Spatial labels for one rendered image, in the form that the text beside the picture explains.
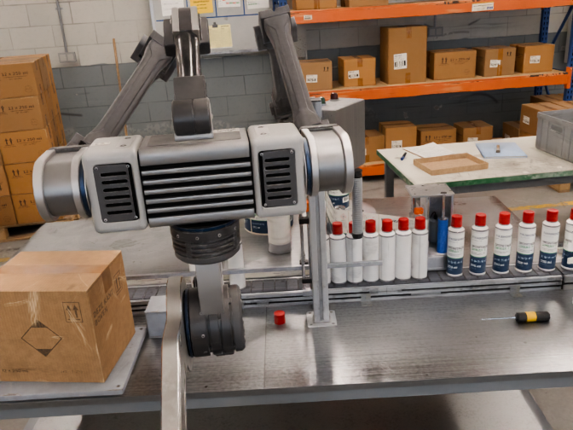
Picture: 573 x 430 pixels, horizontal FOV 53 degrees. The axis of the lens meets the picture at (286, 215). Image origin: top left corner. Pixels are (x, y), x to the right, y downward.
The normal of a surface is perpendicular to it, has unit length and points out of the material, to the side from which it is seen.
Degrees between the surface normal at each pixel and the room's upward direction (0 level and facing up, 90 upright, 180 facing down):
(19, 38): 90
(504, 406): 0
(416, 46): 89
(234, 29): 90
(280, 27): 53
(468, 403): 0
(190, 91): 44
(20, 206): 90
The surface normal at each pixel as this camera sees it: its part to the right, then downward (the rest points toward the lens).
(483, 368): -0.06, -0.93
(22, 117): 0.21, 0.34
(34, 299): -0.10, 0.36
